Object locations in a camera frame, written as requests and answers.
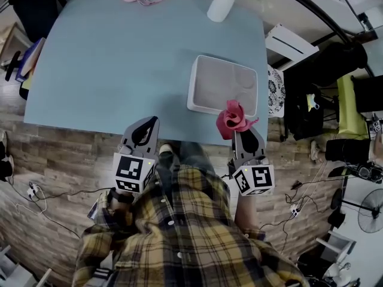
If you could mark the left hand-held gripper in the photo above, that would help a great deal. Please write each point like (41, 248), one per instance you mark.
(128, 170)

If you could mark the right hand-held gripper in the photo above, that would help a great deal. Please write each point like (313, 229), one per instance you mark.
(260, 176)

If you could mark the red cloth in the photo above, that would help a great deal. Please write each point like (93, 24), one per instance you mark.
(232, 120)

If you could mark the white rectangular tray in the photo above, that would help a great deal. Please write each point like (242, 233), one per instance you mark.
(215, 82)

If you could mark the person's right forearm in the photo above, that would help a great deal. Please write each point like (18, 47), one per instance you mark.
(246, 217)

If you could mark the person's left forearm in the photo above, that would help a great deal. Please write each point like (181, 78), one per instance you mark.
(115, 211)

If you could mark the person's left shoe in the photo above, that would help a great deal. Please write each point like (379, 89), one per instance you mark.
(166, 149)

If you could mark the grey jeans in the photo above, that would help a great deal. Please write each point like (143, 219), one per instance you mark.
(191, 157)

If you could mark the black office chair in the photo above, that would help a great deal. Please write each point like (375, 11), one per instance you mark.
(299, 121)

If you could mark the black wristwatch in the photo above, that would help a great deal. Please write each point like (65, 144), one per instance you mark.
(121, 196)

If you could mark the floral cushion stool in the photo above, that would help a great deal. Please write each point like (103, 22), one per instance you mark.
(276, 91)

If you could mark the white power strip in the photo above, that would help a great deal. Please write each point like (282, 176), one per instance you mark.
(295, 209)
(33, 189)

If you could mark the blue and yellow face mask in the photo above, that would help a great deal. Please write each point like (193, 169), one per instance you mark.
(312, 102)

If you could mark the yellow-green cover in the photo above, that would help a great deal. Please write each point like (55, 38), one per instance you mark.
(350, 112)

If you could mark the yellow plaid shirt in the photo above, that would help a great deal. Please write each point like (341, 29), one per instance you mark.
(185, 238)

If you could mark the white stool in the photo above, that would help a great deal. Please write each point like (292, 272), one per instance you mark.
(288, 45)

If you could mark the black jacket bundle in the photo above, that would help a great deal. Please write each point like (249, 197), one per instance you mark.
(335, 64)

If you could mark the white side table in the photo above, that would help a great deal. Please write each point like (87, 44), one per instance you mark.
(336, 245)

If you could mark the black monitor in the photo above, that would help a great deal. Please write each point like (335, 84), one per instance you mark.
(369, 96)

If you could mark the stack of books and folders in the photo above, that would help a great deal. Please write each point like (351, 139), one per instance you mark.
(31, 58)

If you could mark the black standing fan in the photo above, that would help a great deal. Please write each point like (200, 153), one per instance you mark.
(371, 212)

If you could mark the white vase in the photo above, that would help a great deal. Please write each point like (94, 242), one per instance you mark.
(220, 6)

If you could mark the large black bag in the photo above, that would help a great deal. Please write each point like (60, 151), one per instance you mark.
(37, 10)

